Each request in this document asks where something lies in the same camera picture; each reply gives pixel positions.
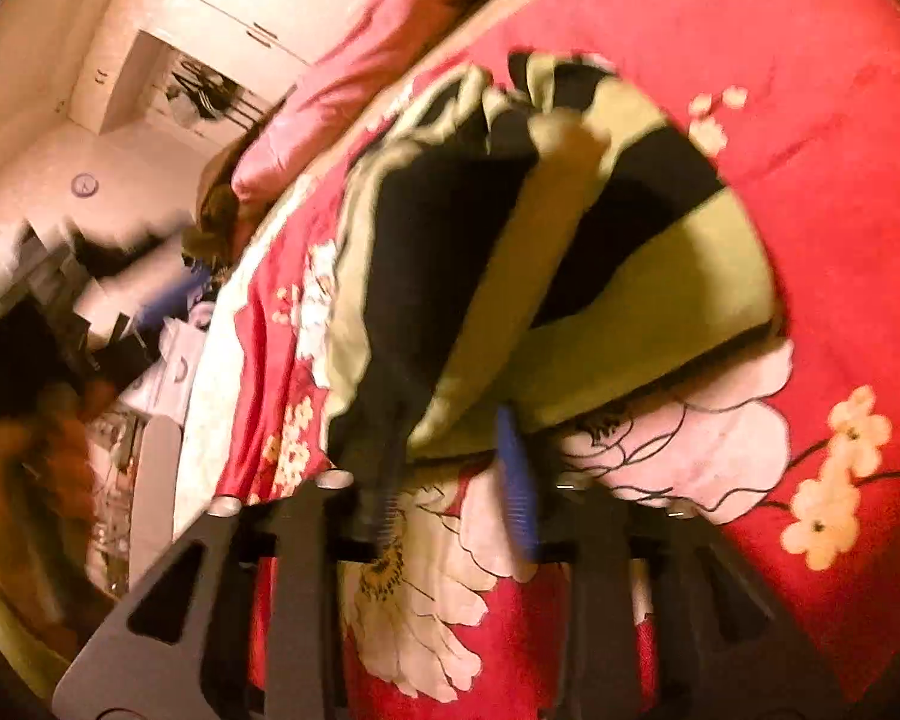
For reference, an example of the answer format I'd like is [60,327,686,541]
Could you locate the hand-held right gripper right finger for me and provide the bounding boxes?
[495,405,848,720]

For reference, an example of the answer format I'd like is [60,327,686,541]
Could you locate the white wardrobe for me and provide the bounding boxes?
[67,0,391,136]

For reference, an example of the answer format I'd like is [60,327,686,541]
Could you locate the grey bed footboard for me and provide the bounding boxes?
[124,416,185,586]

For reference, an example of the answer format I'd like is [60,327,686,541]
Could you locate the white drawer cabinet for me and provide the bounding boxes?
[131,315,218,421]

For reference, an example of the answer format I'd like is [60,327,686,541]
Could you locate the cluttered wire shelf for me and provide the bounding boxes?
[82,405,143,593]

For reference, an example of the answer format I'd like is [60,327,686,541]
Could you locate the cream lace bedspread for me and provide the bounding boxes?
[172,172,323,533]

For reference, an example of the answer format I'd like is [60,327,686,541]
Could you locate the pink pillow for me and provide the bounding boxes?
[229,0,481,203]

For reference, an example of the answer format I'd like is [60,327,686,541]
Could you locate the hanging clothes in wardrobe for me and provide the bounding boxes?
[161,52,271,128]

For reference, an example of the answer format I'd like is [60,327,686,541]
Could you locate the person's left forearm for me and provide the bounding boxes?
[0,382,113,631]

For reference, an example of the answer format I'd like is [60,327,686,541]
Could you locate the green black striped sweater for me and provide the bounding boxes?
[322,51,785,466]

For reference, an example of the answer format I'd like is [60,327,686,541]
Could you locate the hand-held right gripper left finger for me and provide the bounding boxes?
[52,397,407,720]

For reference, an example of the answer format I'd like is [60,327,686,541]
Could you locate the red floral blanket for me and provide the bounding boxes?
[214,0,900,720]

